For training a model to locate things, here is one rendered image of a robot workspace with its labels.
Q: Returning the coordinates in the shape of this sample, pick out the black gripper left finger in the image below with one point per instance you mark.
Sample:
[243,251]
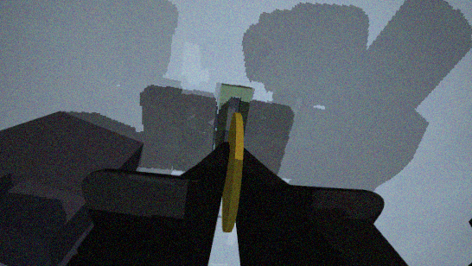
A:
[191,199]

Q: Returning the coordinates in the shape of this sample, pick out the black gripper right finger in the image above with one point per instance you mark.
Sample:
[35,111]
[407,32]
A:
[267,203]

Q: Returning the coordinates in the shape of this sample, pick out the gold coin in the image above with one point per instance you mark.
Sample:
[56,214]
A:
[231,192]

